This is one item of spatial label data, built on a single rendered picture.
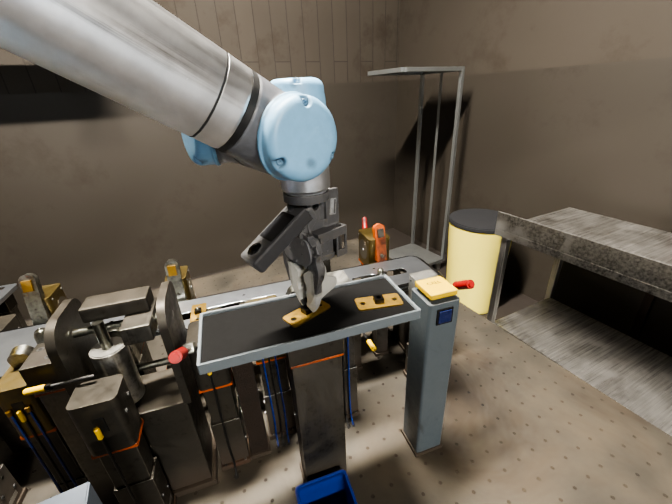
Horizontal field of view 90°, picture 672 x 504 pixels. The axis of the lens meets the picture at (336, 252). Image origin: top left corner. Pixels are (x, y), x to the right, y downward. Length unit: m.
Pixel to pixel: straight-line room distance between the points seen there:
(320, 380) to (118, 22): 0.57
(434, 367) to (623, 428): 0.59
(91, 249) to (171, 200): 0.72
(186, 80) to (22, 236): 3.13
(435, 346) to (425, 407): 0.17
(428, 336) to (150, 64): 0.61
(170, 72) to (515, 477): 0.98
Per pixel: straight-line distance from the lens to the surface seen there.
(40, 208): 3.28
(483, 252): 2.41
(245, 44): 3.23
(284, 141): 0.29
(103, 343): 0.76
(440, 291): 0.67
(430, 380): 0.80
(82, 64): 0.29
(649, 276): 1.70
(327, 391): 0.68
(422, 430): 0.91
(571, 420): 1.17
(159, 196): 3.17
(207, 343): 0.59
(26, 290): 1.19
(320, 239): 0.52
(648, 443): 1.22
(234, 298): 1.00
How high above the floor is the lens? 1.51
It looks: 25 degrees down
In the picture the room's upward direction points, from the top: 3 degrees counter-clockwise
